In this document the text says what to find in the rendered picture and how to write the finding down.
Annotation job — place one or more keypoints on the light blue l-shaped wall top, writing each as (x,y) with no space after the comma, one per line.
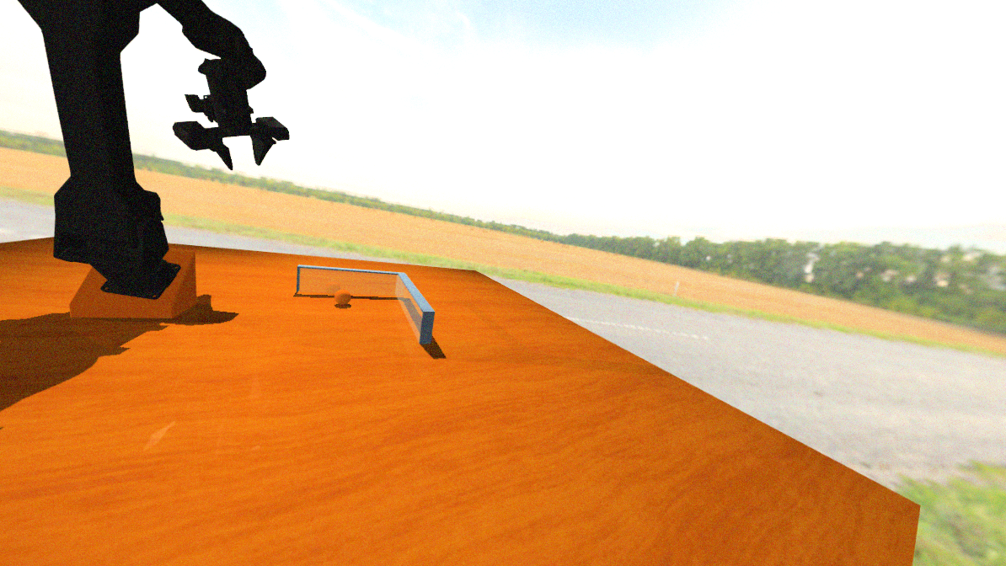
(428,313)

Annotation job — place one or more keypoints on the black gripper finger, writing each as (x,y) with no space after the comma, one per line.
(260,148)
(224,154)

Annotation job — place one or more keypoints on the clear l-shaped low wall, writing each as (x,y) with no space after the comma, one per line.
(315,280)

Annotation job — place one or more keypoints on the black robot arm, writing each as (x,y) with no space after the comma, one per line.
(103,216)

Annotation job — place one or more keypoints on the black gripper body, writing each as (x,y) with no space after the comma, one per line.
(232,120)

